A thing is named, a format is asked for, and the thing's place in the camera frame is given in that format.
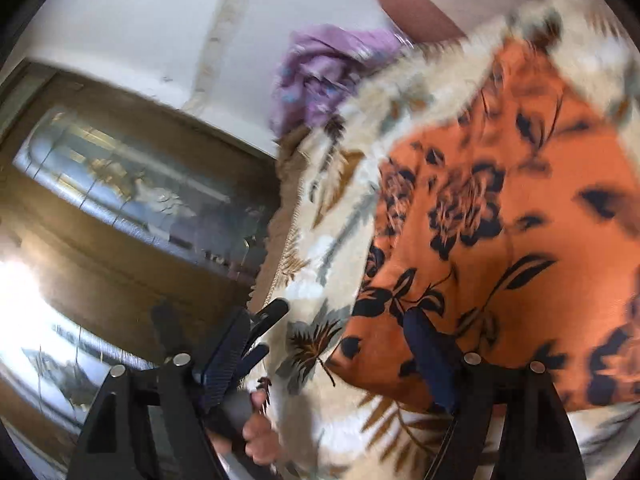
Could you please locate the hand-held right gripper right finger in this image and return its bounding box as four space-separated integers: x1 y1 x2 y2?
402 307 589 480

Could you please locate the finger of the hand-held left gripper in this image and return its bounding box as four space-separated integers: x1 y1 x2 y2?
247 298 291 341
239 342 269 377

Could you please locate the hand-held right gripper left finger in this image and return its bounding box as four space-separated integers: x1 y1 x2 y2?
65 302 251 480

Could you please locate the orange black floral garment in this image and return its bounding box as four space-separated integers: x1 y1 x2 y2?
325 37 640 413

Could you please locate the person's left hand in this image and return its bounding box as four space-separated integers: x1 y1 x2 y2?
241 391 282 467

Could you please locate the cream floral blanket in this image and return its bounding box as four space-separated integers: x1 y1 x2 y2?
247 0 640 480

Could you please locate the purple cloth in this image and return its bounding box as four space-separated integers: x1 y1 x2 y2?
270 25 408 138

